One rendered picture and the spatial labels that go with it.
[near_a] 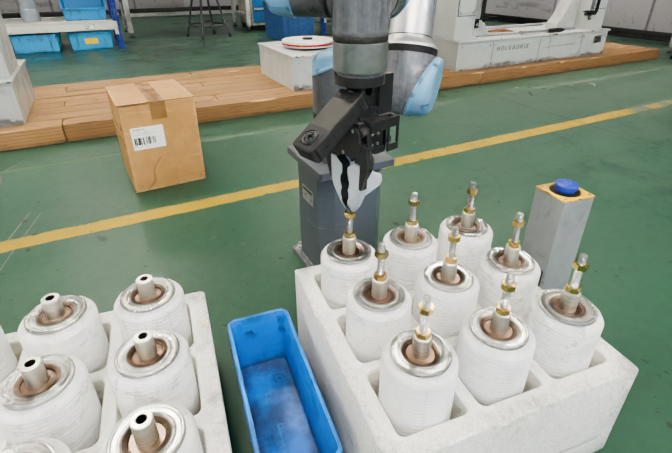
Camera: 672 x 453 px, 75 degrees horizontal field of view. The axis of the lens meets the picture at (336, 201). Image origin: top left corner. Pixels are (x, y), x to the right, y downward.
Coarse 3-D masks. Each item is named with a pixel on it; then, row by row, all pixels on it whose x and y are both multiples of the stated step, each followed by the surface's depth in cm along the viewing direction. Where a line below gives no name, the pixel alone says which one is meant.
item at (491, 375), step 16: (464, 320) 60; (464, 336) 58; (464, 352) 58; (480, 352) 55; (496, 352) 55; (512, 352) 54; (528, 352) 55; (464, 368) 59; (480, 368) 56; (496, 368) 55; (512, 368) 55; (528, 368) 57; (464, 384) 59; (480, 384) 57; (496, 384) 56; (512, 384) 56; (480, 400) 58; (496, 400) 58
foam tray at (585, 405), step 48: (336, 336) 66; (336, 384) 65; (528, 384) 62; (576, 384) 59; (624, 384) 61; (384, 432) 53; (432, 432) 53; (480, 432) 53; (528, 432) 57; (576, 432) 63
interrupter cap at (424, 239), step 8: (392, 232) 78; (400, 232) 79; (424, 232) 79; (392, 240) 76; (400, 240) 76; (416, 240) 77; (424, 240) 76; (408, 248) 74; (416, 248) 74; (424, 248) 74
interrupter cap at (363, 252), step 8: (336, 240) 76; (360, 240) 76; (328, 248) 74; (336, 248) 74; (360, 248) 74; (368, 248) 74; (328, 256) 72; (336, 256) 72; (344, 256) 72; (352, 256) 72; (360, 256) 72; (368, 256) 72; (352, 264) 70
